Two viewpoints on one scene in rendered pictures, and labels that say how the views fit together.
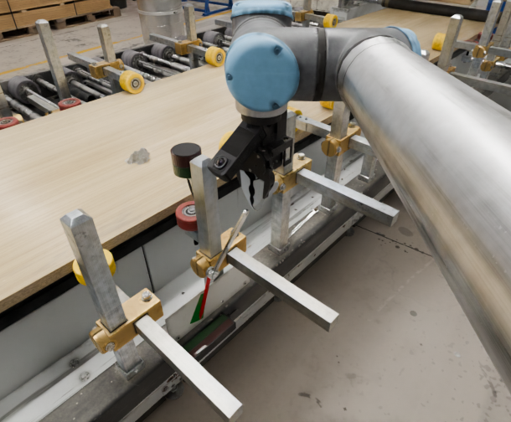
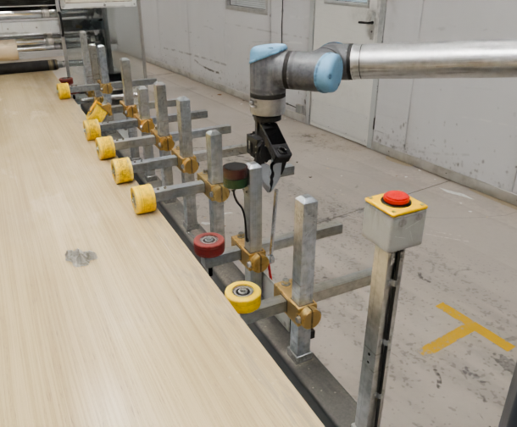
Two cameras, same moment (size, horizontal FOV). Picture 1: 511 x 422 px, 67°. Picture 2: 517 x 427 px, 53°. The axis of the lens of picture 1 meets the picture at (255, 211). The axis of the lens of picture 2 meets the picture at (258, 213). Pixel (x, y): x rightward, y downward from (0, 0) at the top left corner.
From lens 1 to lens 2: 1.24 m
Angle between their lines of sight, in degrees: 58
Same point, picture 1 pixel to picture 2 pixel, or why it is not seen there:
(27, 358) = not seen: outside the picture
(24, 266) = (220, 331)
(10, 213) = (111, 347)
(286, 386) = not seen: hidden behind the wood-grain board
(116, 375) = (303, 365)
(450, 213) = (485, 55)
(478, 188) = (486, 48)
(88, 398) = (319, 383)
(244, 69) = (334, 70)
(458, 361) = not seen: hidden behind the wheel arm
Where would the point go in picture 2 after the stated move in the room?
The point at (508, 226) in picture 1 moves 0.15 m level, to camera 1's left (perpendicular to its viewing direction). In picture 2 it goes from (500, 48) to (503, 59)
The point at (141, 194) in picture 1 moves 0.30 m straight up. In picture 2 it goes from (156, 263) to (144, 144)
